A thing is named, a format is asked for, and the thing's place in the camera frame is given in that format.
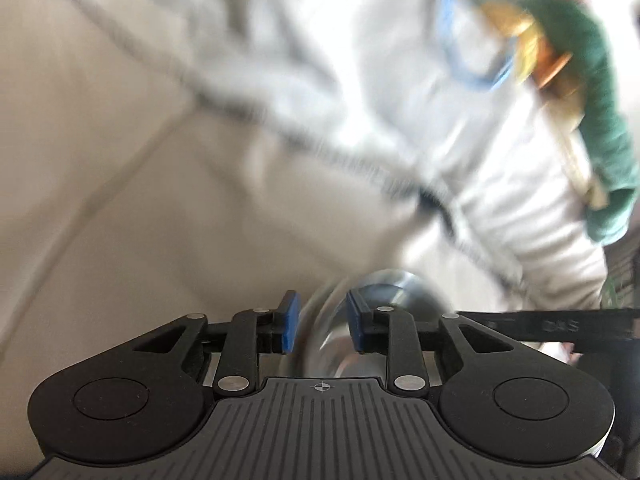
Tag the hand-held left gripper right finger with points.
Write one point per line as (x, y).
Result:
(356, 322)

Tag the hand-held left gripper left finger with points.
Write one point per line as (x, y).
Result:
(289, 322)

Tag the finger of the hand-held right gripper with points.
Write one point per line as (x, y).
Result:
(560, 327)

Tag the grey sofa cover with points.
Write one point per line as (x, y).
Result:
(150, 160)

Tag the yellow orange plush toy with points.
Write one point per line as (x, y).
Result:
(530, 45)

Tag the green towel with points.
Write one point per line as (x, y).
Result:
(600, 110)

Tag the stainless steel bowl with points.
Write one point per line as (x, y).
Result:
(415, 295)

